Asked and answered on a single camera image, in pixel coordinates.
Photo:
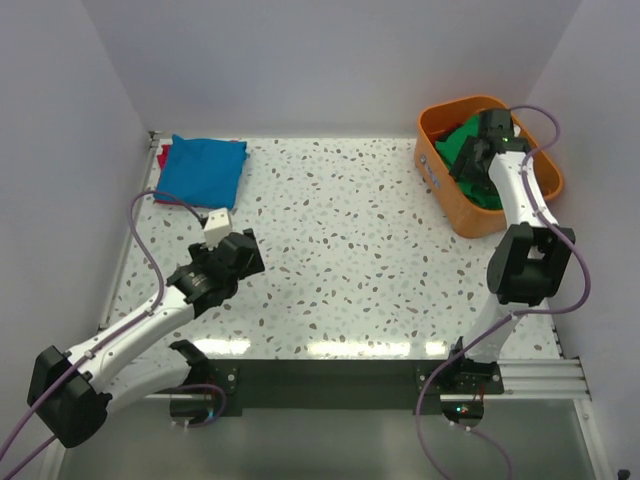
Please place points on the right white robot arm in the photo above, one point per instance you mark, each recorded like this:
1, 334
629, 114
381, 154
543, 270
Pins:
528, 264

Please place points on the green t shirt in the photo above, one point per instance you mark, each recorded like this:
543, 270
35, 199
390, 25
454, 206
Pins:
455, 148

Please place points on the folded blue t shirt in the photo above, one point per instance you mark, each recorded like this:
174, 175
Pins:
202, 172

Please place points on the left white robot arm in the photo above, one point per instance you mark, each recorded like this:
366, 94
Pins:
70, 391

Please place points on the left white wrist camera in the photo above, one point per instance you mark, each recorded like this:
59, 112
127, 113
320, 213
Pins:
217, 226

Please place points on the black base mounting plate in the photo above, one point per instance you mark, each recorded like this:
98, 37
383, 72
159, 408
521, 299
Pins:
387, 384

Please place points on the folded red t shirt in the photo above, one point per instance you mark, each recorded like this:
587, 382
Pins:
161, 160

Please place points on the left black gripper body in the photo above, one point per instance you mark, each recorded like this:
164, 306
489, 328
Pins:
253, 266

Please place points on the aluminium frame rail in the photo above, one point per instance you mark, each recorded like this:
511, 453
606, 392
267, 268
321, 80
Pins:
525, 379

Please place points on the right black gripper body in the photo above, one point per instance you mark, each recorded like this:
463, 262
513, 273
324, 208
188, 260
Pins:
471, 171

